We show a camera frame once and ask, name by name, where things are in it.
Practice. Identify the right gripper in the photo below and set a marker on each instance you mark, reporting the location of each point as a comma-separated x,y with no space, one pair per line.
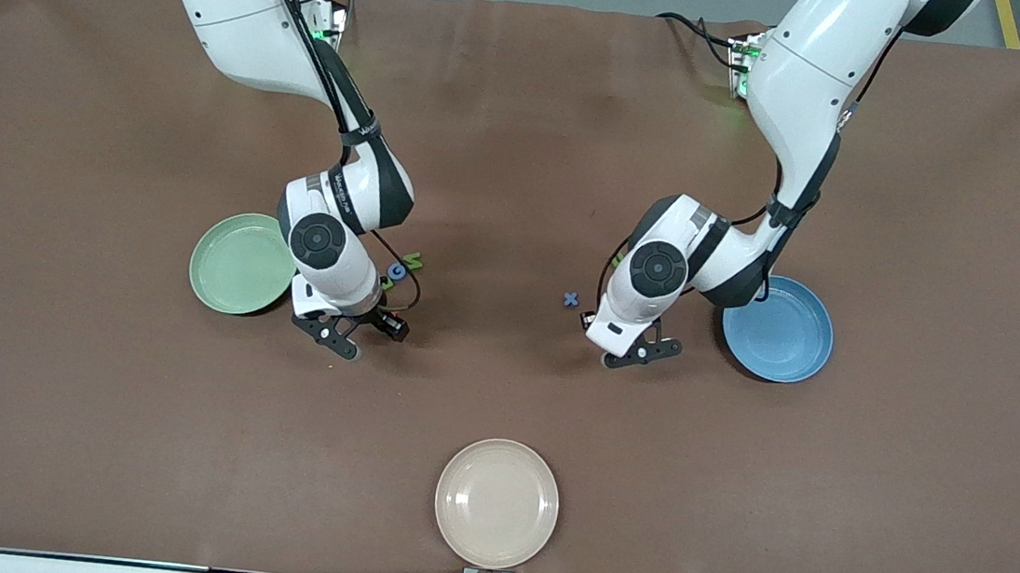
379,318

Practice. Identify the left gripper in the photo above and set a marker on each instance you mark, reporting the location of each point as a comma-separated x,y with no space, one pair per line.
583,320

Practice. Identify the blue lowercase letter x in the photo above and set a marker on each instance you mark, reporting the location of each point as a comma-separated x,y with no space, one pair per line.
571,299

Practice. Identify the blue capital letter G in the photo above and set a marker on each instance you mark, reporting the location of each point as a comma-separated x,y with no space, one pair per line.
391,273

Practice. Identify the green capital letter N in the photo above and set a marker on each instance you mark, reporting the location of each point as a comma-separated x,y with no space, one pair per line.
413,262

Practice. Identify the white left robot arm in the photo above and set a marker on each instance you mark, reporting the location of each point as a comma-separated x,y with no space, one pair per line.
811,72

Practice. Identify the silver arm base connector plate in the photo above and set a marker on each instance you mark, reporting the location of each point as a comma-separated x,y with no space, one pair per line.
334,22
745,66

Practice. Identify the green plate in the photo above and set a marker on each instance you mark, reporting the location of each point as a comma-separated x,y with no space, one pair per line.
236,265

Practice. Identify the blue plate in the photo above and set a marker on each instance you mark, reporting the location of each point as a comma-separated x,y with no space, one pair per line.
781,341

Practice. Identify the brown table mat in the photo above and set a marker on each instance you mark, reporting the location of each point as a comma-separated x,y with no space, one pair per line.
524,138

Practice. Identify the cream plate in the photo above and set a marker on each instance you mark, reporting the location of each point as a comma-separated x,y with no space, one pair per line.
497,503

